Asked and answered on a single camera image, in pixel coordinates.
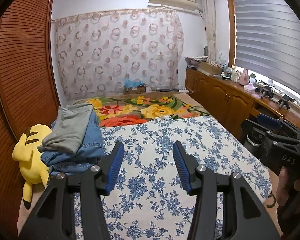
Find cardboard box with blue items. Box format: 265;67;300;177
123;79;146;94

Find cardboard box on cabinet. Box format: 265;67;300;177
198;62;223;75

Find yellow Pikachu plush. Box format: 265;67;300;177
12;124;52;209

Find pink circle patterned curtain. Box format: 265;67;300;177
55;8;184;100

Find colourful floral blanket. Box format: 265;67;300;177
75;92;210;127

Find blue denim jeans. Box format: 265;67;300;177
40;111;105;176

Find blue floral white bedspread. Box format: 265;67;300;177
72;114;273;240

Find right hand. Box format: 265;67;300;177
276;166;300;213

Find grey-green pants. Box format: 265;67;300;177
38;103;93;154

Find pink bottle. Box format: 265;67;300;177
239;68;249;86

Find stack of papers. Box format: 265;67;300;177
185;56;208;69

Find grey zebra window blind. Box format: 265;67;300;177
234;0;300;94

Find wooden sideboard cabinet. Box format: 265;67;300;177
185;68;300;139

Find brown louvered wardrobe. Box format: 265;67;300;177
0;0;59;238

